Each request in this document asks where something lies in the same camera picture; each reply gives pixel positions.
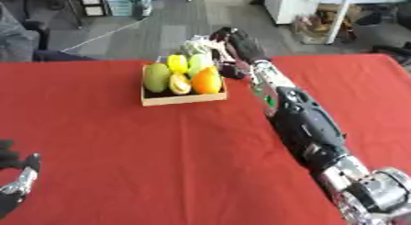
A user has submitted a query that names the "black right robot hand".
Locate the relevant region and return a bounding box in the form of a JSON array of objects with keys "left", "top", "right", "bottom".
[{"left": 208, "top": 26, "right": 273, "bottom": 81}]

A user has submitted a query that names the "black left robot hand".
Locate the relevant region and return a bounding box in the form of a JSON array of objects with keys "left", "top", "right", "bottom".
[{"left": 0, "top": 139, "right": 44, "bottom": 219}]

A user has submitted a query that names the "pale green white toy vegetable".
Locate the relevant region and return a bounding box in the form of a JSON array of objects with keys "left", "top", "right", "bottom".
[{"left": 178, "top": 35, "right": 227, "bottom": 60}]

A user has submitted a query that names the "tan cardboard box black inside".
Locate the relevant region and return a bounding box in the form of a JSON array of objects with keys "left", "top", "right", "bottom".
[{"left": 139, "top": 61, "right": 230, "bottom": 107}]

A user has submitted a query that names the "light green toy fruit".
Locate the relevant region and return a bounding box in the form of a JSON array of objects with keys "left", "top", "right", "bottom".
[{"left": 186, "top": 53, "right": 216, "bottom": 78}]

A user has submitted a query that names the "orange toy fruit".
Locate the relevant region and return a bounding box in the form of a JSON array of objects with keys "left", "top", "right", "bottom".
[{"left": 191, "top": 66, "right": 224, "bottom": 95}]

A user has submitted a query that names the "white cabinet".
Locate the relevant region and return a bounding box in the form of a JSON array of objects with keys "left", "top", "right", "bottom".
[{"left": 263, "top": 0, "right": 325, "bottom": 26}]

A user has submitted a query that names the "brown cardboard clutter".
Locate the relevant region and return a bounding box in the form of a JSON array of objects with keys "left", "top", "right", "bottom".
[{"left": 290, "top": 4, "right": 360, "bottom": 45}]

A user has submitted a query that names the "yellow toy bell pepper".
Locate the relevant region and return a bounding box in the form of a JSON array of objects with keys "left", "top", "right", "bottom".
[{"left": 165, "top": 53, "right": 190, "bottom": 74}]

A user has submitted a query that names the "yellow brown toy fruit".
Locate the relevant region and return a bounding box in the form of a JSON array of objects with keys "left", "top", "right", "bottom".
[{"left": 168, "top": 72, "right": 193, "bottom": 96}]

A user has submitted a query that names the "green oval toy fruit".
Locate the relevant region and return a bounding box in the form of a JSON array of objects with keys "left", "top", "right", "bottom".
[{"left": 142, "top": 62, "right": 173, "bottom": 94}]

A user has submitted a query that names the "dark blue seat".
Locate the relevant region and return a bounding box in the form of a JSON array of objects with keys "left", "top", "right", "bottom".
[{"left": 30, "top": 49, "right": 100, "bottom": 63}]

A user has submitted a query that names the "grey upholstered chair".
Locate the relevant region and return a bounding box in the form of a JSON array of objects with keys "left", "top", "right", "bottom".
[{"left": 0, "top": 2, "right": 51, "bottom": 63}]

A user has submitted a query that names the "light blue carton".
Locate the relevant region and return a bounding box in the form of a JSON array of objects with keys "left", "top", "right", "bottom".
[{"left": 104, "top": 0, "right": 137, "bottom": 17}]

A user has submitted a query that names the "white shelf frame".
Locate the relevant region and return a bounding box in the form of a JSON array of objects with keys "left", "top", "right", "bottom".
[{"left": 319, "top": 0, "right": 411, "bottom": 45}]

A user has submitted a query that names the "white floor cable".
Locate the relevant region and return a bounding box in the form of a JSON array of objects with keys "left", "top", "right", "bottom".
[{"left": 59, "top": 17, "right": 153, "bottom": 54}]

